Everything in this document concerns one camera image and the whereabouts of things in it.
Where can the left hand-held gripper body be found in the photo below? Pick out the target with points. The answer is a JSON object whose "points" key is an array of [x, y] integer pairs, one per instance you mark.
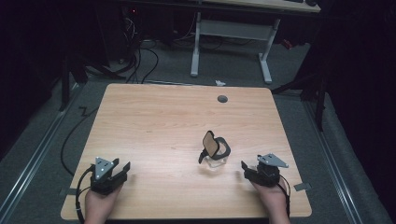
{"points": [[104, 182]]}

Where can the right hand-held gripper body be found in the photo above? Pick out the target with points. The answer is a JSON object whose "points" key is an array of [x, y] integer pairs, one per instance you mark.
{"points": [[266, 174]]}

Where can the person's left hand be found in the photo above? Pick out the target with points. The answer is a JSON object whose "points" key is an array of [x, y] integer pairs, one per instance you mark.
{"points": [[100, 205]]}

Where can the grey tape strip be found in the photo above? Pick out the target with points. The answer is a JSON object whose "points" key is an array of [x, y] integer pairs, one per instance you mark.
{"points": [[302, 186], [69, 191]]}

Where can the metal floor rail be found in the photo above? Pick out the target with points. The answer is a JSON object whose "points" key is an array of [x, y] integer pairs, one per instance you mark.
{"points": [[334, 168], [34, 161]]}

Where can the person's right hand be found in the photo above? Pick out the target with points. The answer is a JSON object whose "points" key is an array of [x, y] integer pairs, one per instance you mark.
{"points": [[272, 200]]}

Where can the red object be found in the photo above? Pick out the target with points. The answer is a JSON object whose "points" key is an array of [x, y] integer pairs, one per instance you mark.
{"points": [[287, 44]]}

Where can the black metal stand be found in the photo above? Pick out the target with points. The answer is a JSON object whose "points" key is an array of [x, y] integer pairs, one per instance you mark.
{"points": [[311, 90], [67, 81]]}

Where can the clear cup with black lid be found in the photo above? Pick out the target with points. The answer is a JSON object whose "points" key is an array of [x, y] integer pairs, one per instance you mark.
{"points": [[214, 149]]}

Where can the white-framed desk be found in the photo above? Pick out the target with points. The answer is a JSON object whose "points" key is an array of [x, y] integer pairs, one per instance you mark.
{"points": [[232, 29]]}

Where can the crumpled white paper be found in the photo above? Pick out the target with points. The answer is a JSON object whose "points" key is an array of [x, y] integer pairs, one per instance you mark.
{"points": [[220, 83]]}

